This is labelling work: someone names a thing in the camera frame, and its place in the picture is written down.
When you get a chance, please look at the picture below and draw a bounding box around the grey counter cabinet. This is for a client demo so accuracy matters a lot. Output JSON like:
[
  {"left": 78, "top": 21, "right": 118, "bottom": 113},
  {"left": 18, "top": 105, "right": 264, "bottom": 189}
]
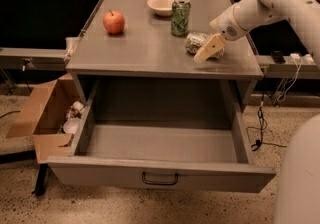
[{"left": 65, "top": 0, "right": 264, "bottom": 112}]

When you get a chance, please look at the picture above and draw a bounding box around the red apple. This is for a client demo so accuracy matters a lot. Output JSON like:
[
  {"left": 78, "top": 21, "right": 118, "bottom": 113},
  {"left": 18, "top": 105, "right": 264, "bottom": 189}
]
[{"left": 103, "top": 10, "right": 125, "bottom": 35}]

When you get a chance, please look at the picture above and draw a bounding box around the open grey drawer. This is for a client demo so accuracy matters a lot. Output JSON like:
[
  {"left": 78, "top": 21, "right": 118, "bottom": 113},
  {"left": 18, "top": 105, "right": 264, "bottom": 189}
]
[{"left": 48, "top": 77, "right": 276, "bottom": 193}]

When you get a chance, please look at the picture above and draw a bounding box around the black cable on floor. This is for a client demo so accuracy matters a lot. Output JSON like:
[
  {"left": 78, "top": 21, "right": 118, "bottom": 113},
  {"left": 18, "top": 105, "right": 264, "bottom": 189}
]
[{"left": 245, "top": 92, "right": 288, "bottom": 152}]

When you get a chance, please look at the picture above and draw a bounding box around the black table leg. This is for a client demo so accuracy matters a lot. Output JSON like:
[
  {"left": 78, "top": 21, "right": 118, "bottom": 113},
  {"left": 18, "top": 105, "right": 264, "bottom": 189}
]
[{"left": 32, "top": 164, "right": 48, "bottom": 196}]

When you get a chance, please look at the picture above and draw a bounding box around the white cup in box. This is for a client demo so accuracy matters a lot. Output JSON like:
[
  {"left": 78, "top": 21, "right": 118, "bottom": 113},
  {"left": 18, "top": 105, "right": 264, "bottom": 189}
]
[{"left": 63, "top": 118, "right": 80, "bottom": 134}]

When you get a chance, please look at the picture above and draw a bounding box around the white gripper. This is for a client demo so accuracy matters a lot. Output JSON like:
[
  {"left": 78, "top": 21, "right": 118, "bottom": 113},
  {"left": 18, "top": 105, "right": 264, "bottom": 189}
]
[{"left": 194, "top": 4, "right": 248, "bottom": 63}]

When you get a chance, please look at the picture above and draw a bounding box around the white bowl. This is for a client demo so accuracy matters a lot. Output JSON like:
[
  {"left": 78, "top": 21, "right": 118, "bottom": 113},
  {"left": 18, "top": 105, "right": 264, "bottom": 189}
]
[{"left": 147, "top": 0, "right": 174, "bottom": 17}]

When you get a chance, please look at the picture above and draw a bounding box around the cardboard box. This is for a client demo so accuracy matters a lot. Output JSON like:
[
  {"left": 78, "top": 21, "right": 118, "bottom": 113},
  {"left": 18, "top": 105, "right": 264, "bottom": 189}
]
[{"left": 7, "top": 74, "right": 80, "bottom": 164}]

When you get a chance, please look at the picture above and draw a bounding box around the upright green soda can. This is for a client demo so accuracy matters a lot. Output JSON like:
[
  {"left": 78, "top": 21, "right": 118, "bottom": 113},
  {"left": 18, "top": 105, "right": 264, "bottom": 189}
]
[{"left": 171, "top": 0, "right": 191, "bottom": 36}]

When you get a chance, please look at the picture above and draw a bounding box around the black drawer handle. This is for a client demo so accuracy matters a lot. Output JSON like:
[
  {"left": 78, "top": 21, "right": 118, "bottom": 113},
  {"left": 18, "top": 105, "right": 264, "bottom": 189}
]
[{"left": 141, "top": 172, "right": 179, "bottom": 186}]

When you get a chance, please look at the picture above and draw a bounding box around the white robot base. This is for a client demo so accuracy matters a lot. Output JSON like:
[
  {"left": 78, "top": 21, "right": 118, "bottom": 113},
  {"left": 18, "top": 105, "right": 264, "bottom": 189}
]
[{"left": 273, "top": 115, "right": 320, "bottom": 224}]

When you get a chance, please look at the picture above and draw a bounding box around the white power adapter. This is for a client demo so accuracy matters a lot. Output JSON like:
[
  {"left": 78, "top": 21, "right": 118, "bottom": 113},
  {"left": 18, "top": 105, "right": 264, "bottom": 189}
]
[{"left": 290, "top": 53, "right": 301, "bottom": 60}]

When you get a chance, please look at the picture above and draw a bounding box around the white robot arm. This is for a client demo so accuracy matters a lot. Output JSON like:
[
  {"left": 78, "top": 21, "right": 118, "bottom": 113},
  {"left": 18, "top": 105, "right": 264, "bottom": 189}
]
[{"left": 194, "top": 0, "right": 320, "bottom": 66}]

